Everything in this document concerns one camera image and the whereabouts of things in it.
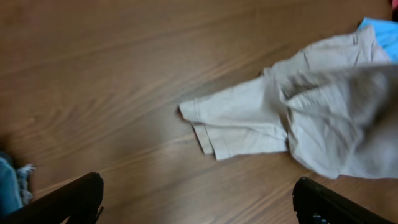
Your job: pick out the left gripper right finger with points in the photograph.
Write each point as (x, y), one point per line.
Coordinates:
(316, 204)

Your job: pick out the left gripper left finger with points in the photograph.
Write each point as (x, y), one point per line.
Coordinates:
(77, 202)

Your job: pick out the beige khaki shorts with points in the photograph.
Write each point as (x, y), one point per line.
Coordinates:
(332, 106)

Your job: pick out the folded blue denim shorts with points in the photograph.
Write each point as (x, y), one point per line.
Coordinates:
(14, 185)

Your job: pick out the light blue cloth garment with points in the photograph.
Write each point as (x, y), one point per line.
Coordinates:
(386, 35)

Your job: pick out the black cloth garment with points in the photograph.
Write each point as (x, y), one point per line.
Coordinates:
(395, 15)

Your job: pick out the red cloth garment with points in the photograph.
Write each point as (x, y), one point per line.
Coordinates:
(394, 4)

